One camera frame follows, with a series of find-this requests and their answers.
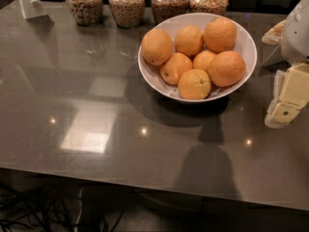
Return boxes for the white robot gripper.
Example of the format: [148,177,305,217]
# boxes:
[262,0,309,129]

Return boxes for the white ceramic bowl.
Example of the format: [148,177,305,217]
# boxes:
[138,13,257,103]

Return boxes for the small orange centre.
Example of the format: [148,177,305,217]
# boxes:
[193,50,216,72]

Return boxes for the orange front with stem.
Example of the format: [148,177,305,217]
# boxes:
[178,69,211,100]

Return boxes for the glass jar far left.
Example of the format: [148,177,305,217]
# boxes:
[65,0,103,26]

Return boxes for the white stand top left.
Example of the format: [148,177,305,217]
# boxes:
[19,0,47,19]

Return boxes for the black cables under table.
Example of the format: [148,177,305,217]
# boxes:
[0,181,129,232]

